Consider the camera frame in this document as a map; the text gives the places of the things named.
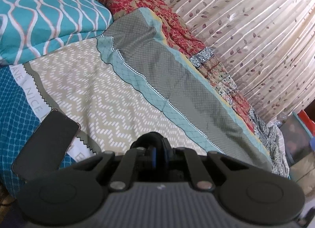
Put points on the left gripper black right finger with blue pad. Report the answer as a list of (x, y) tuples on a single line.
[(246, 192)]

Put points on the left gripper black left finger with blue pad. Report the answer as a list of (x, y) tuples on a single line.
[(73, 194)]

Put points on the cardboard box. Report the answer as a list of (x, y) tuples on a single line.
[(303, 173)]

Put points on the black smartphone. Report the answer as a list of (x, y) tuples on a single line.
[(47, 146)]

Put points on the grey floral crumpled blanket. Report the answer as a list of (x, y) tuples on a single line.
[(272, 139)]

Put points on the striped teal beige bedsheet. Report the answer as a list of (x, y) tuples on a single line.
[(117, 87)]

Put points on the beige leaf print curtain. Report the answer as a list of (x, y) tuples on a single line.
[(267, 47)]

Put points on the teal patterned pillow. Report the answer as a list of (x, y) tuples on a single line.
[(33, 28)]

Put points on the red floral quilt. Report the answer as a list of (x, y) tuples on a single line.
[(203, 58)]

